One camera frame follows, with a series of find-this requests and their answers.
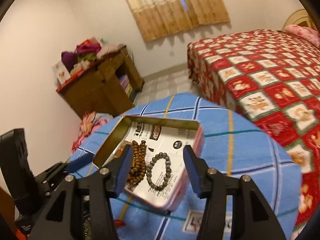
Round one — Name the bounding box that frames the brown wooden bead necklace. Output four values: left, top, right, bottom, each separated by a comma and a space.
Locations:
126, 139, 148, 186

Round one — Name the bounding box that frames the grey stone bead bracelet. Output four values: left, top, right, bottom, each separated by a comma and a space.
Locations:
146, 152, 172, 192

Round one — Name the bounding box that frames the clothes pile on floor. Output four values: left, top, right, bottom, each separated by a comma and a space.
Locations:
71, 112, 113, 154

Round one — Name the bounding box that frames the blue plaid table cloth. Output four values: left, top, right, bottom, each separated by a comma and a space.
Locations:
70, 93, 301, 239

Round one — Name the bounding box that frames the pink metal tin box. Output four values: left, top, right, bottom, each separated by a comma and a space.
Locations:
92, 115, 205, 212

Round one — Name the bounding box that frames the printed paper in tin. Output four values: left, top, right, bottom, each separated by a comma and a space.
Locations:
113, 121, 201, 204

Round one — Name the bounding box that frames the brown wooden desk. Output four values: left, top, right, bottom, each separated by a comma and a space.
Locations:
56, 47, 144, 118

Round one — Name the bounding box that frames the white printed box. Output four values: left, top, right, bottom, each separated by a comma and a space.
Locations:
52, 61, 71, 85

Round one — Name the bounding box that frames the clothes pile on desk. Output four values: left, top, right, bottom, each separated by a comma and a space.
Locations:
61, 37, 126, 72

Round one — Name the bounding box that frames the red patterned bed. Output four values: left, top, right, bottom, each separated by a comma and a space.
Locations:
187, 29, 319, 233

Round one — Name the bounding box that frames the beige window curtain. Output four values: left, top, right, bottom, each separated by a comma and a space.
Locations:
126, 0, 230, 42

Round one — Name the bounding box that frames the pink pillow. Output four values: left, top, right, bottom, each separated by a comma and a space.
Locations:
284, 24, 320, 48

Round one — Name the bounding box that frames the wooden headboard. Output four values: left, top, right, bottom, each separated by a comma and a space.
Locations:
282, 9, 317, 31

